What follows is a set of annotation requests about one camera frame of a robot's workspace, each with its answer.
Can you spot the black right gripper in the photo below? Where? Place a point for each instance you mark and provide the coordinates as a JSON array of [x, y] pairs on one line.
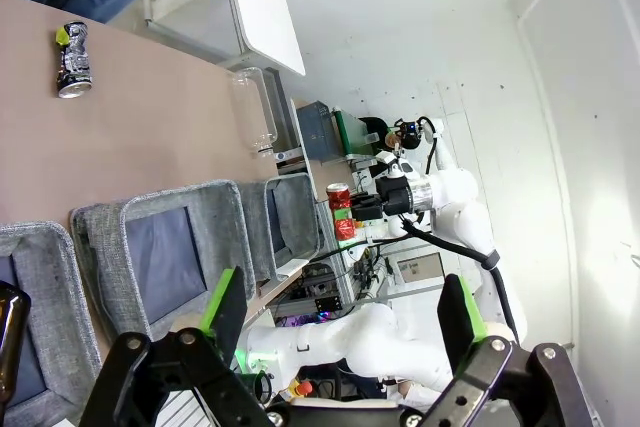
[[395, 196]]

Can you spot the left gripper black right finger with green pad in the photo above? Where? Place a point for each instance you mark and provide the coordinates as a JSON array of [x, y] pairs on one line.
[[505, 382]]

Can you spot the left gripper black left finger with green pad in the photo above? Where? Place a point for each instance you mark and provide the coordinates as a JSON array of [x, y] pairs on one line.
[[165, 382]]

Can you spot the red drink can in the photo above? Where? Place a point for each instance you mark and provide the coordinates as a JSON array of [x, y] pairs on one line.
[[339, 194]]

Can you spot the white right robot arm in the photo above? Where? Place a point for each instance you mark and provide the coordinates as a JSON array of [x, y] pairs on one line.
[[380, 342]]

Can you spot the grey fabric basket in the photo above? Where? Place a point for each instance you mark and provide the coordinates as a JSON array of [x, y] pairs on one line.
[[55, 297], [295, 217], [160, 257]]

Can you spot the crushed black silver can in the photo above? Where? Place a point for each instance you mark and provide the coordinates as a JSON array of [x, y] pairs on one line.
[[74, 64]]

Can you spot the brown cardboard box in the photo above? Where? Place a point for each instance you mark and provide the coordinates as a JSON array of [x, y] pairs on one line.
[[419, 267]]

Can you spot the grey box green edge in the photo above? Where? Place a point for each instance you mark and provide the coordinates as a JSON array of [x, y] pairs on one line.
[[325, 132]]

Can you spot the red emergency stop button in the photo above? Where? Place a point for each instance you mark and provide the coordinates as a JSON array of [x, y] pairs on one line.
[[302, 389]]

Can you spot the clear plastic bottle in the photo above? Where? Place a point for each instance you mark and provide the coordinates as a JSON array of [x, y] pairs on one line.
[[251, 107]]

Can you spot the brown glass bottle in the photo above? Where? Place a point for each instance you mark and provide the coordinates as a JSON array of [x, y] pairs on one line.
[[11, 342]]

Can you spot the white side table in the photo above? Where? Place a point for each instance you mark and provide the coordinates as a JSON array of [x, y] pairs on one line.
[[250, 7]]

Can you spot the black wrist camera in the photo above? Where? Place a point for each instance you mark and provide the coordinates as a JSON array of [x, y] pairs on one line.
[[409, 131]]

